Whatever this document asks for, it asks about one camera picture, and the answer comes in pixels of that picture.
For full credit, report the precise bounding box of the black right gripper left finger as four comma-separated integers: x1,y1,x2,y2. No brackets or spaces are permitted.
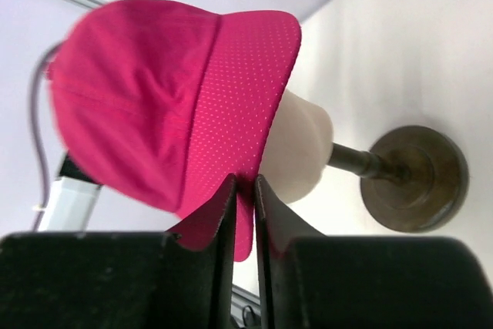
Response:
1,175,236,328

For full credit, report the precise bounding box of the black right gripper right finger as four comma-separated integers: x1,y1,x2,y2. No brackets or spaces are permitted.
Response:
255,176,492,328

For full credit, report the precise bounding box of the cream mannequin head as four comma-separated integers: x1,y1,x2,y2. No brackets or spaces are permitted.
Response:
260,90,334,204

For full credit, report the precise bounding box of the brown wooden round stand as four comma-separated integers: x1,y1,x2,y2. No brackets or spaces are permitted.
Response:
327,126,469,233

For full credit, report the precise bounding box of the magenta baseball cap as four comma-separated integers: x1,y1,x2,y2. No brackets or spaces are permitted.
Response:
49,0,301,262

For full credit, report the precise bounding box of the aluminium mounting rail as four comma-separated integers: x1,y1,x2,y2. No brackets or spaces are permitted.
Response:
230,285,262,328

